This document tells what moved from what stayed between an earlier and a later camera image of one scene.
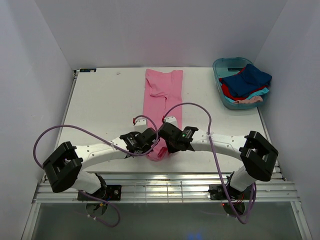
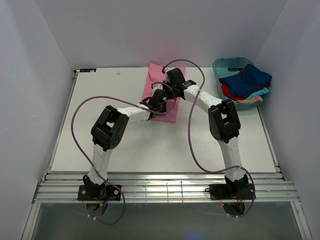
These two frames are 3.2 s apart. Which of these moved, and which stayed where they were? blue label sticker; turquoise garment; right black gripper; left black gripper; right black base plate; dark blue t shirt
Moved: left black gripper; right black gripper
Stayed: turquoise garment; blue label sticker; dark blue t shirt; right black base plate
